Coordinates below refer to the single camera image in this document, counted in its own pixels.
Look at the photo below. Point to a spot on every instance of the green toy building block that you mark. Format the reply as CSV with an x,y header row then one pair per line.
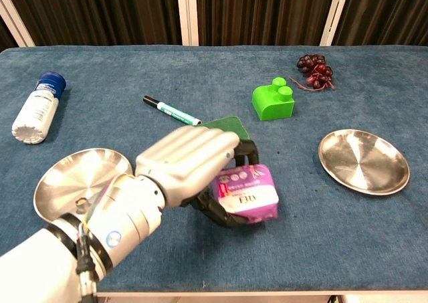
x,y
272,105

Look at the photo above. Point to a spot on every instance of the white bottle with blue cap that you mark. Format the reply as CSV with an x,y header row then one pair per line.
x,y
35,112

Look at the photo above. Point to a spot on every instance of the yellow sponge with green scourer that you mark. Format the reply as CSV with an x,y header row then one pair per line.
x,y
230,125

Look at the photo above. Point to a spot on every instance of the round steel plate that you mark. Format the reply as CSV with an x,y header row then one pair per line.
x,y
364,162
77,179

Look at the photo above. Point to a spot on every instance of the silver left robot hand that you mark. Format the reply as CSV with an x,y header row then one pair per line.
x,y
190,159

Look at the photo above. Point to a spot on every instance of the green and white marker pen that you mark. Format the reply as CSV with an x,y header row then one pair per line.
x,y
174,113

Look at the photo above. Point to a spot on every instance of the bunch of dark red grapes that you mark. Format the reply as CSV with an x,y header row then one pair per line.
x,y
316,70

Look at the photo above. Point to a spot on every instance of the white frame post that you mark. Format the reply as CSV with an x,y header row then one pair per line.
x,y
188,13
334,13
15,18

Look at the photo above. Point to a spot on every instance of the dark pleated curtain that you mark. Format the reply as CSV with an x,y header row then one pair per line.
x,y
100,12

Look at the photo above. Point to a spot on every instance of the purple tissue pack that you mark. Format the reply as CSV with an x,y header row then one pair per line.
x,y
249,196

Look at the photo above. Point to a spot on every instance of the blue table cloth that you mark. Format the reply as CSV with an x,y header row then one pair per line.
x,y
301,243

